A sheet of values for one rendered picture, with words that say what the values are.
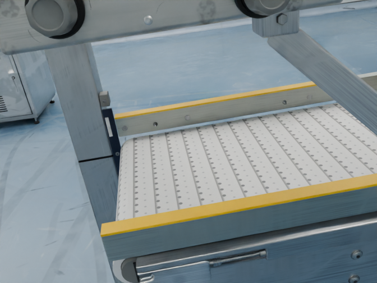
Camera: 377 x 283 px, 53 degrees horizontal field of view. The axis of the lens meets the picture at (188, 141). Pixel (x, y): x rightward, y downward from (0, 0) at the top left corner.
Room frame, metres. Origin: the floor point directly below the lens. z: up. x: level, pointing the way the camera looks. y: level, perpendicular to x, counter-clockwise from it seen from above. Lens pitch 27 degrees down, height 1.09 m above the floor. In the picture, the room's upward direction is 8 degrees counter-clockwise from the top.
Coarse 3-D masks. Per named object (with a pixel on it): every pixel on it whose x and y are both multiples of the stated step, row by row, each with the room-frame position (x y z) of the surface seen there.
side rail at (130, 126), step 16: (368, 80) 0.56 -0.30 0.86; (256, 96) 0.55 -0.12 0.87; (272, 96) 0.55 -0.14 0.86; (288, 96) 0.55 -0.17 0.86; (304, 96) 0.56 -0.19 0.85; (320, 96) 0.56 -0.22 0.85; (160, 112) 0.54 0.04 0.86; (176, 112) 0.54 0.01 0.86; (192, 112) 0.54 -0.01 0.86; (208, 112) 0.55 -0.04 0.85; (224, 112) 0.55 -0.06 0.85; (240, 112) 0.55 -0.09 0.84; (256, 112) 0.55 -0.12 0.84; (128, 128) 0.54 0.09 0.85; (144, 128) 0.54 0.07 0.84; (160, 128) 0.54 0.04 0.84
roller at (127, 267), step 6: (126, 258) 0.28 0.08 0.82; (132, 258) 0.28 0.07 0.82; (126, 264) 0.28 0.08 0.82; (132, 264) 0.28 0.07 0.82; (126, 270) 0.28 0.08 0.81; (132, 270) 0.28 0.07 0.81; (126, 276) 0.28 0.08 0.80; (132, 276) 0.28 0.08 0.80; (138, 276) 0.28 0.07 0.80; (132, 282) 0.28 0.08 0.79; (138, 282) 0.28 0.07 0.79
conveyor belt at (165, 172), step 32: (192, 128) 0.54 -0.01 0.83; (224, 128) 0.52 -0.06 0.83; (256, 128) 0.51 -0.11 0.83; (288, 128) 0.49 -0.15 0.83; (320, 128) 0.48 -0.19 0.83; (352, 128) 0.47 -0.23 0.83; (128, 160) 0.47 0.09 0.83; (160, 160) 0.45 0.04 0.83; (192, 160) 0.44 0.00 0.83; (224, 160) 0.43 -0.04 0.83; (256, 160) 0.42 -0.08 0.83; (288, 160) 0.41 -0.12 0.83; (320, 160) 0.39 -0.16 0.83; (352, 160) 0.38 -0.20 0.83; (128, 192) 0.39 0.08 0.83; (160, 192) 0.37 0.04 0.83; (192, 192) 0.37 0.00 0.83; (224, 192) 0.36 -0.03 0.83; (256, 192) 0.35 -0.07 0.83
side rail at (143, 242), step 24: (360, 192) 0.28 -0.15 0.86; (216, 216) 0.27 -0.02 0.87; (240, 216) 0.27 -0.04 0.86; (264, 216) 0.28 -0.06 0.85; (288, 216) 0.28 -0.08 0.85; (312, 216) 0.28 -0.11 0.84; (336, 216) 0.28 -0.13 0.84; (120, 240) 0.27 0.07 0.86; (144, 240) 0.27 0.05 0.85; (168, 240) 0.27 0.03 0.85; (192, 240) 0.27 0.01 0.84; (216, 240) 0.27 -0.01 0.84
